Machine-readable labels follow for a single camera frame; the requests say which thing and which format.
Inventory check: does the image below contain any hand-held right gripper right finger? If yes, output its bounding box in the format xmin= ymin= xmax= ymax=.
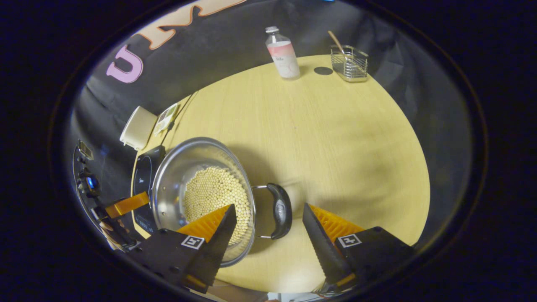
xmin=302 ymin=203 xmax=415 ymax=293

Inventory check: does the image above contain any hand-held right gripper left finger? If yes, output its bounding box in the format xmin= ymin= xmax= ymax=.
xmin=126 ymin=204 xmax=238 ymax=294

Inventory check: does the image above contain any black induction cooktop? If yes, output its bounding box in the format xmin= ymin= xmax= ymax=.
xmin=131 ymin=145 xmax=167 ymax=234

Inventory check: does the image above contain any stainless steel pot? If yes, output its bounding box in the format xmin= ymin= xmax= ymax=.
xmin=151 ymin=137 xmax=293 ymax=268

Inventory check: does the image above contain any heap of yellow soybeans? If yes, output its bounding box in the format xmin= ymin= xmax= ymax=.
xmin=183 ymin=167 xmax=253 ymax=247

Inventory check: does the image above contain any white divided dish of beans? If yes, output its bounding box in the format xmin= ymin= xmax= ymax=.
xmin=153 ymin=103 xmax=179 ymax=136

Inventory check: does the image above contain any black backdrop cloth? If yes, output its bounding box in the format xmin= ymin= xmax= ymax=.
xmin=67 ymin=0 xmax=474 ymax=252

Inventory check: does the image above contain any clear bottle with pink label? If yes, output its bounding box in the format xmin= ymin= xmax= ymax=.
xmin=265 ymin=26 xmax=301 ymax=79

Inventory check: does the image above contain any wooden stick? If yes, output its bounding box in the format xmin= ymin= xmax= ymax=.
xmin=328 ymin=30 xmax=347 ymax=57

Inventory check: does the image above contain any black power cable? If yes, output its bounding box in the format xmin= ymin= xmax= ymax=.
xmin=162 ymin=91 xmax=198 ymax=146

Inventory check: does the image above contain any metal wire basket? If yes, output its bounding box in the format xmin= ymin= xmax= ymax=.
xmin=330 ymin=45 xmax=369 ymax=82

